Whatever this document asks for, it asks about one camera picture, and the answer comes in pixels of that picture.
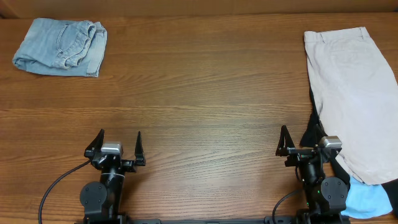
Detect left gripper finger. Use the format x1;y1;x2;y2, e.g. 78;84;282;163
134;131;146;166
84;129;104;157

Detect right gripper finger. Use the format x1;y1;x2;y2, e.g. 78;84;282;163
275;125;295;156
314;124;327;146

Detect beige khaki shorts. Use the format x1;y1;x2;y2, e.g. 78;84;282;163
304;27;397;185

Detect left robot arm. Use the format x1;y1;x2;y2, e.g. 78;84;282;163
80;129;146;223

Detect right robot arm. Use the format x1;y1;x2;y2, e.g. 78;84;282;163
272;125;349;224

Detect black garment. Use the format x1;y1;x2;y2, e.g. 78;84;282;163
300;92;397;217

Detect light blue shirt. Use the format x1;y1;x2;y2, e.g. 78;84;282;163
341;177;392;219

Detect folded light blue jeans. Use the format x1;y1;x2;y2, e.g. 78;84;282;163
12;18;108;78

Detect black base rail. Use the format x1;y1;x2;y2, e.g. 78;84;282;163
127;216;303;224

